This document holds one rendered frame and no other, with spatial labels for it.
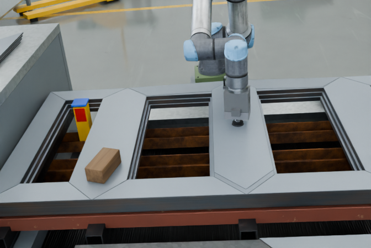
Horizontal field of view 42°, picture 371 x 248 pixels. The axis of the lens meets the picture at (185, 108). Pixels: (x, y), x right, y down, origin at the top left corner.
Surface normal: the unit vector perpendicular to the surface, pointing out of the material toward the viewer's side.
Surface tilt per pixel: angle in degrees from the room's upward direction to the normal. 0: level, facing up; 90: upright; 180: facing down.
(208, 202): 90
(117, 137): 0
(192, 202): 90
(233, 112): 90
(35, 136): 0
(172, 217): 90
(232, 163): 0
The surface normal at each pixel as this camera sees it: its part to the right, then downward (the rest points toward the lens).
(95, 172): -0.33, 0.47
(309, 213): -0.04, 0.47
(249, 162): -0.07, -0.88
